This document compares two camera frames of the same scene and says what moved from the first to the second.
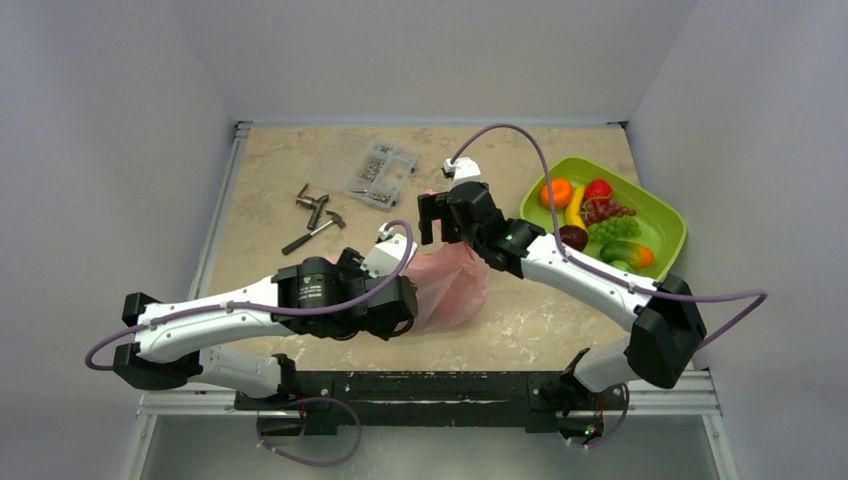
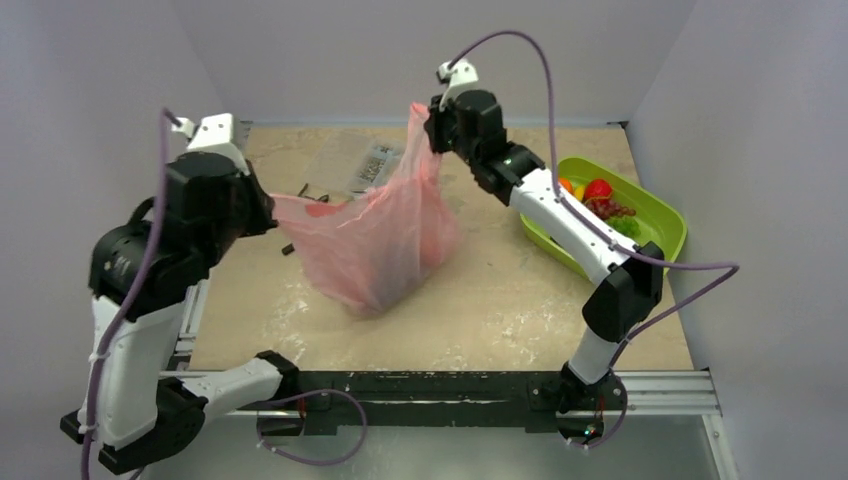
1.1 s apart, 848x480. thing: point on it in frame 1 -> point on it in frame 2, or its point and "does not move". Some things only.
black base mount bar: [541, 402] does not move
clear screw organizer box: [383, 176] does not move
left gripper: [352, 271] -> [264, 219]
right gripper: [440, 213] -> [436, 130]
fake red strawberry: [598, 188] does not move
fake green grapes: [612, 228] does not move
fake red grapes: [597, 209] does not move
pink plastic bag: [452, 287] -> [383, 246]
